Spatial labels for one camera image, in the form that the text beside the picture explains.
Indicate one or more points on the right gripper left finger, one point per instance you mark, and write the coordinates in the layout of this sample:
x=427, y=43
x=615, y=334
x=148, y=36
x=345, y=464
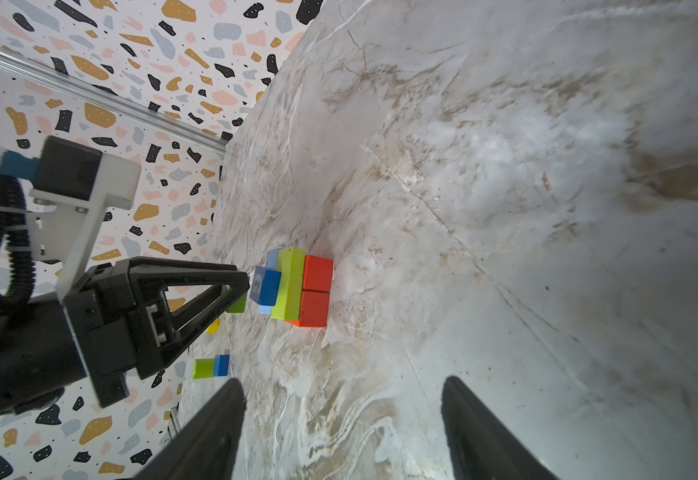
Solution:
x=207, y=446

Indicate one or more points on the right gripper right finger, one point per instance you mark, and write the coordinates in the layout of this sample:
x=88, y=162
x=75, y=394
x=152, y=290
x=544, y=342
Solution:
x=480, y=446

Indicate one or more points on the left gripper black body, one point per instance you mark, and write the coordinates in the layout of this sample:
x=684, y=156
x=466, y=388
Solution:
x=108, y=311

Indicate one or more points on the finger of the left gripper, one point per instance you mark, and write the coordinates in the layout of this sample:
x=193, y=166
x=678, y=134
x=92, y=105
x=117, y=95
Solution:
x=171, y=332
x=144, y=278

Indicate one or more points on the small yellow cube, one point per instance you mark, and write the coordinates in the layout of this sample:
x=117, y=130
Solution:
x=213, y=327

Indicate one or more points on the small blue cube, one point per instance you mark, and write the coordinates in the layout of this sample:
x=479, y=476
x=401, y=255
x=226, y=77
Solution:
x=221, y=365

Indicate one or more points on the green letter cube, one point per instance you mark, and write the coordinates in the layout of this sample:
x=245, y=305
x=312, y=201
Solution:
x=238, y=306

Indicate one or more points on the blue number cube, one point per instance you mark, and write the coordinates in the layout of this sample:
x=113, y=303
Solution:
x=265, y=286

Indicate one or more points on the light blue block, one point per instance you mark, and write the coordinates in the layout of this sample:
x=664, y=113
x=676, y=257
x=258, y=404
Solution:
x=270, y=263

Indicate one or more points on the red block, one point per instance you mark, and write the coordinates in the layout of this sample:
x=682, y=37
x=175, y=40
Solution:
x=313, y=310
x=317, y=274

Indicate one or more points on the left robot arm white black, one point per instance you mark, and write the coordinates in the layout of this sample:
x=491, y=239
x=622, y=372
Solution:
x=38, y=356

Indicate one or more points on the left corner aluminium profile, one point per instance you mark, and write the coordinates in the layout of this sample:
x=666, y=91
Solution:
x=55, y=80

